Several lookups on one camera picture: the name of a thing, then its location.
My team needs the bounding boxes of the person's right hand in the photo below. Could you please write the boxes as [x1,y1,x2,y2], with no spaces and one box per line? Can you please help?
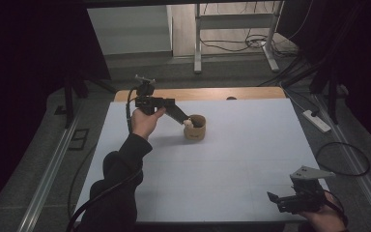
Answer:
[298,192,348,232]

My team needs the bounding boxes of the white metal stand frame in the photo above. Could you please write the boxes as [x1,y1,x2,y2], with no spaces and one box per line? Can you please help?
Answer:
[193,0,285,74]

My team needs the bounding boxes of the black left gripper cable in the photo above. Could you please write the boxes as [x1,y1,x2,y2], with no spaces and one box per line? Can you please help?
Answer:
[65,87,144,232]

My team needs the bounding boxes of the aluminium floor rail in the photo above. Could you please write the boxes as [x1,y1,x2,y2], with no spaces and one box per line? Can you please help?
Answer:
[16,105,82,232]
[321,119,371,232]

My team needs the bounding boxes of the black curtain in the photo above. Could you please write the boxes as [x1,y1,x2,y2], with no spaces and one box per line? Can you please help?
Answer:
[276,0,371,153]
[0,0,112,182]

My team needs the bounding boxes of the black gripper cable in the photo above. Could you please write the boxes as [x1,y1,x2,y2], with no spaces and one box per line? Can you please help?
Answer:
[322,188,350,227]
[65,87,144,232]

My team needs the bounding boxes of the grey flat panel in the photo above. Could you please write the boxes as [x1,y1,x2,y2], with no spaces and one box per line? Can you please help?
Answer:
[86,4,174,56]

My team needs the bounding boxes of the wooden table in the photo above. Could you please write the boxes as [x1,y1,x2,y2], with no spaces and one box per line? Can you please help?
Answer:
[113,85,287,103]

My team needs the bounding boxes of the white table sheet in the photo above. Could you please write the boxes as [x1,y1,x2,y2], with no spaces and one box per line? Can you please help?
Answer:
[75,98,330,224]

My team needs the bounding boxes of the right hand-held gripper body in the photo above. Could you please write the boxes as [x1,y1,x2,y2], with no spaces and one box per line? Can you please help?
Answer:
[275,165,336,215]

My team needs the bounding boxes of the black floor frame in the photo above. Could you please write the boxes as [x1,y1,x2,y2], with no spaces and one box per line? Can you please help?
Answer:
[68,128,91,152]

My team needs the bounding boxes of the black tripod stand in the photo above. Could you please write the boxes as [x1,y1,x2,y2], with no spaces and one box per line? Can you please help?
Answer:
[62,74,118,130]
[309,62,344,126]

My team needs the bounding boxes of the white power strip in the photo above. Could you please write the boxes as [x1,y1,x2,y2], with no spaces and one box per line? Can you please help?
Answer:
[301,109,332,134]

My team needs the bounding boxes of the black looped floor cable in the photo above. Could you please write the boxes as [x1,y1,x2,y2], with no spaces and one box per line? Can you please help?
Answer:
[314,141,371,178]

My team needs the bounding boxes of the tan paper cup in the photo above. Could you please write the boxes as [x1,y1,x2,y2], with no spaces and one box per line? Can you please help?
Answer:
[183,114,207,141]

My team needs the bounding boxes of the person's left hand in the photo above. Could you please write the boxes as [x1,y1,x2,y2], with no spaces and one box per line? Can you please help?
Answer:
[130,106,168,140]

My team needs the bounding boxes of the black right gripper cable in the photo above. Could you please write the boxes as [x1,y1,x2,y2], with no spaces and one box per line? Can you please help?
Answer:
[322,188,350,227]

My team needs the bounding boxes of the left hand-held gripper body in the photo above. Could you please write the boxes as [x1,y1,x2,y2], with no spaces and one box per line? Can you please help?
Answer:
[133,74,177,116]

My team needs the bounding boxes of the tangled black floor cables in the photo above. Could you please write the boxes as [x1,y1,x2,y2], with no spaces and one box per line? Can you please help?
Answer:
[200,2,299,55]

